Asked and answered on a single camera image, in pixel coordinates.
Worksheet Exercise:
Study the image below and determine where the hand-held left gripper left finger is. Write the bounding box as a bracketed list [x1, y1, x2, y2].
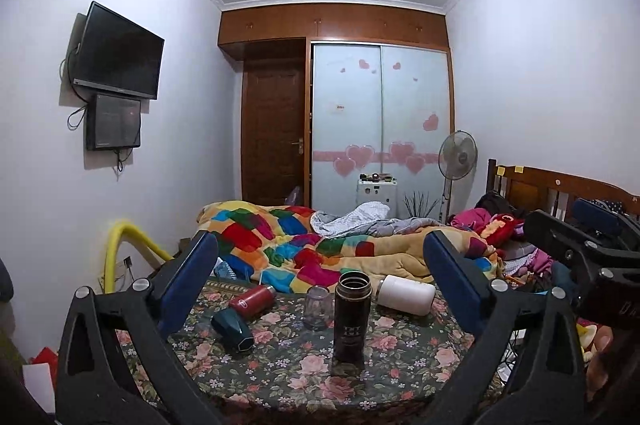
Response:
[57, 230, 226, 425]

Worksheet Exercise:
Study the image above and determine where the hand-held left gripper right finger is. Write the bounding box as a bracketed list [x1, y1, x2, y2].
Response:
[422, 228, 587, 425]

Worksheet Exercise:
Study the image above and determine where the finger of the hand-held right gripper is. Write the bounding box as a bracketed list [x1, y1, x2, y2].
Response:
[522, 209, 632, 278]
[571, 197, 640, 251]

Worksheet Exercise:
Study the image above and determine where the clear glass cup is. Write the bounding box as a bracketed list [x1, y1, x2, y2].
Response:
[303, 285, 335, 331]

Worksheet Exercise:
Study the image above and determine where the person's right hand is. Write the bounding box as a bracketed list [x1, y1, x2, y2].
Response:
[586, 322, 615, 398]

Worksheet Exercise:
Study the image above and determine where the pile of clothes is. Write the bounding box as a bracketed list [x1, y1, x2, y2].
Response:
[501, 239, 557, 282]

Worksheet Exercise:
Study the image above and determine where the blue patterned cloth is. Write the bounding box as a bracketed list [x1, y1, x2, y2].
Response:
[214, 256, 253, 282]

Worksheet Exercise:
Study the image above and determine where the wooden bed headboard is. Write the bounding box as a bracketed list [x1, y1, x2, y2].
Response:
[487, 158, 640, 228]

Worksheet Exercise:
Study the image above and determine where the red plush toy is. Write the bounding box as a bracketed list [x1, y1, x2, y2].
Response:
[481, 213, 527, 250]

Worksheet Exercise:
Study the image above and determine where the white bottle lying down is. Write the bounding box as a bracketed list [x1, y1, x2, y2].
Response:
[375, 274, 437, 317]

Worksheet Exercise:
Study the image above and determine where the red thermos bottle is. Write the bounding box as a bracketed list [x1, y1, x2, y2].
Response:
[227, 284, 277, 319]

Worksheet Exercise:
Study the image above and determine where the dark green bottle lying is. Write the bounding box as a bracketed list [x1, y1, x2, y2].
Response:
[210, 307, 255, 354]

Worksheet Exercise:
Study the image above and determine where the pink clothing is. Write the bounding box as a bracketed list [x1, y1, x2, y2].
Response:
[448, 207, 495, 237]

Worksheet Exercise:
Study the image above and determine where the yellow pipe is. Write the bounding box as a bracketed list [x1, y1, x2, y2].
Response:
[102, 219, 174, 294]

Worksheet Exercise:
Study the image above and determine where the dark spiky plant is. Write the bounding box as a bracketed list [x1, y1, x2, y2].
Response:
[403, 191, 443, 223]

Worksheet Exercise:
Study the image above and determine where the dark brown thermos bottle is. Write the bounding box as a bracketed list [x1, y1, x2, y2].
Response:
[333, 271, 373, 364]

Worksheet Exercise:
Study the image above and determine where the colourful patchwork blanket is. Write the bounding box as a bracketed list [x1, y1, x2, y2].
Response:
[195, 200, 502, 297]

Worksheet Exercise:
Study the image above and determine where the small white cabinet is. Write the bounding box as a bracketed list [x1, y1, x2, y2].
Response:
[357, 178, 399, 217]

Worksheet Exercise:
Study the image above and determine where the standing fan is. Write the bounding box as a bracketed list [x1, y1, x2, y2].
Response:
[438, 130, 479, 227]

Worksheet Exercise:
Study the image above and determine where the grey blanket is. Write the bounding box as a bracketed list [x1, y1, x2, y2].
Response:
[310, 201, 453, 239]

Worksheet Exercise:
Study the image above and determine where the floral tablecloth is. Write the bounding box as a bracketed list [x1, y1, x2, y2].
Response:
[116, 276, 507, 412]

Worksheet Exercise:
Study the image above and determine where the red bag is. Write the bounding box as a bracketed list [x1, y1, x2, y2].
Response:
[29, 347, 59, 367]

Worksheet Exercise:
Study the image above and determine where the wooden door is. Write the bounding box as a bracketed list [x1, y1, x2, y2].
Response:
[241, 56, 307, 206]

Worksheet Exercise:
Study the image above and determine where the white paper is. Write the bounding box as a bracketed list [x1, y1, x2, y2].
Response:
[22, 362, 57, 414]

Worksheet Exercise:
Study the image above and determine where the wooden wardrobe with sliding doors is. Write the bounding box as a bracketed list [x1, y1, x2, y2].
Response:
[218, 3, 456, 227]

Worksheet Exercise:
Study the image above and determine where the small black wall monitor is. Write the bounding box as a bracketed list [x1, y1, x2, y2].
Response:
[85, 92, 142, 152]

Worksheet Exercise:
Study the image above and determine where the black wall cable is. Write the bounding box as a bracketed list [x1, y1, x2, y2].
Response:
[60, 45, 90, 132]

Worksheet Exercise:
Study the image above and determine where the black wall television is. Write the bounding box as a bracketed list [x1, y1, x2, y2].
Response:
[69, 1, 166, 101]

